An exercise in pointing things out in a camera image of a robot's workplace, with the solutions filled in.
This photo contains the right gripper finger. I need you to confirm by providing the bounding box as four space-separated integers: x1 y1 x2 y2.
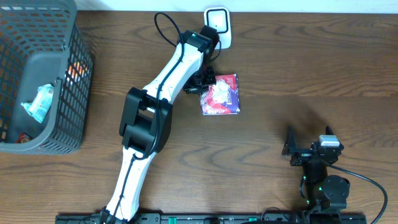
325 126 345 150
282 126 297 156

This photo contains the red purple snack packet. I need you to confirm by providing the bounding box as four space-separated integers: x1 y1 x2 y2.
200 73 241 115

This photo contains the teal white snack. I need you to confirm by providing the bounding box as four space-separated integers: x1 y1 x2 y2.
21 84 54 123

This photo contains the orange brown candy bar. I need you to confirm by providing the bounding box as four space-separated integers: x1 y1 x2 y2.
16 133 32 144

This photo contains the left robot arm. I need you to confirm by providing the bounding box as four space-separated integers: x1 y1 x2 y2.
100 26 220 223

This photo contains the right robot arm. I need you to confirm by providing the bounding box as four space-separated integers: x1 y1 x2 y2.
282 126 350 223

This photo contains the white barcode scanner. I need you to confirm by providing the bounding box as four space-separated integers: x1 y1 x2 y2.
204 7 232 49

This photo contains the orange tissue pack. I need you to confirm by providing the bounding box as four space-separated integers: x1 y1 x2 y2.
65 62 88 84

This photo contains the grey plastic shopping basket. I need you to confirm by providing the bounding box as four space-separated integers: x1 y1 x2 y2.
1 0 93 155

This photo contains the right black cable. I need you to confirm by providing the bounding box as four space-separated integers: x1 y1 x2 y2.
313 149 389 224

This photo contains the black cable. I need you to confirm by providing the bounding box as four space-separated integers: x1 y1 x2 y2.
108 11 222 222
313 149 389 224

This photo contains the left black cable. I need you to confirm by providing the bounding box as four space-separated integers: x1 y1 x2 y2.
108 11 222 222

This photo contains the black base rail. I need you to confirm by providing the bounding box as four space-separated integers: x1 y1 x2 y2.
55 211 367 224

